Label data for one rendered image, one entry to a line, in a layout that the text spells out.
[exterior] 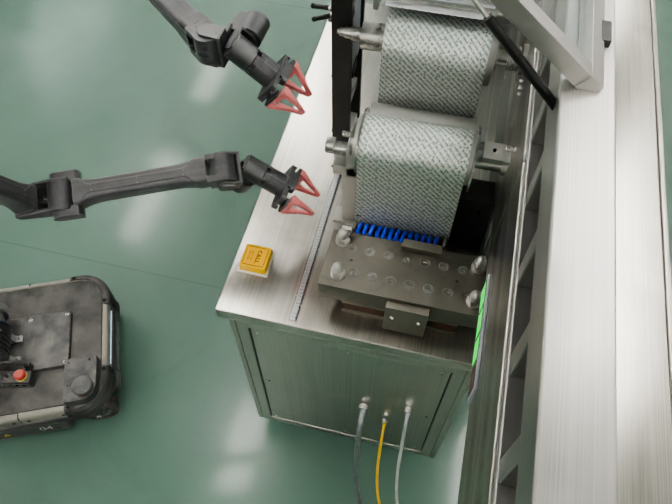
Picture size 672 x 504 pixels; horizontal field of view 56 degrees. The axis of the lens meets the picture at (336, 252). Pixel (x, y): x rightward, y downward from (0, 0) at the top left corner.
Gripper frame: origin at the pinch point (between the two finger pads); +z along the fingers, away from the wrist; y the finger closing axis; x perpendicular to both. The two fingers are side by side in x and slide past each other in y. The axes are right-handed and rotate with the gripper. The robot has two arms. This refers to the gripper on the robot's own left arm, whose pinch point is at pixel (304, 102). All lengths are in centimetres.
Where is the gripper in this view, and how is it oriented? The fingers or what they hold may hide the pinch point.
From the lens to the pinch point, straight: 143.0
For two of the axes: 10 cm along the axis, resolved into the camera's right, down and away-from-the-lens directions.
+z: 7.4, 5.1, 4.4
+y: -2.3, 8.1, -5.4
